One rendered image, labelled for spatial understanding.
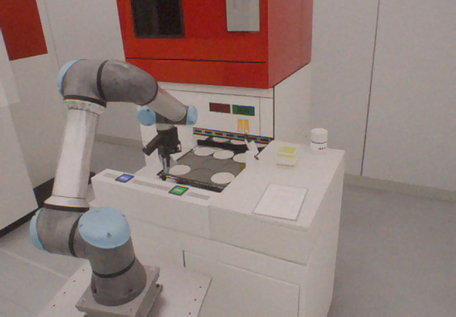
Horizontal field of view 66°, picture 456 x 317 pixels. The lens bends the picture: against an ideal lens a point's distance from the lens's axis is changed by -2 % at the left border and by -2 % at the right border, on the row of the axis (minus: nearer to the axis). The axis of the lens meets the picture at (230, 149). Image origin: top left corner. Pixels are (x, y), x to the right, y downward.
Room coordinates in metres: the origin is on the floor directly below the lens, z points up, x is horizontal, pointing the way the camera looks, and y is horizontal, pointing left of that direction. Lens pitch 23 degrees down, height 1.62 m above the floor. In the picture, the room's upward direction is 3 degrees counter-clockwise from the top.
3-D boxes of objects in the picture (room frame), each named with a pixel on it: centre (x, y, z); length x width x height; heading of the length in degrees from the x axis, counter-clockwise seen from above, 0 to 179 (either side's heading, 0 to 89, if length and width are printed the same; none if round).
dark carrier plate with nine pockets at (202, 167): (1.51, 0.09, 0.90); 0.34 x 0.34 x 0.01; 63
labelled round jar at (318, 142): (1.45, -0.39, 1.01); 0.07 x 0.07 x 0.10
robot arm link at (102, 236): (0.76, 0.34, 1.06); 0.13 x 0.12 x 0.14; 74
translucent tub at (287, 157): (1.33, -0.23, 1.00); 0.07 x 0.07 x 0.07; 66
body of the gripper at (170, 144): (1.44, 0.27, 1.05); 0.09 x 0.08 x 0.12; 126
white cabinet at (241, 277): (1.38, 0.06, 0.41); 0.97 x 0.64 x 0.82; 63
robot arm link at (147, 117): (1.33, 0.28, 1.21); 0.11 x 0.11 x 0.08; 74
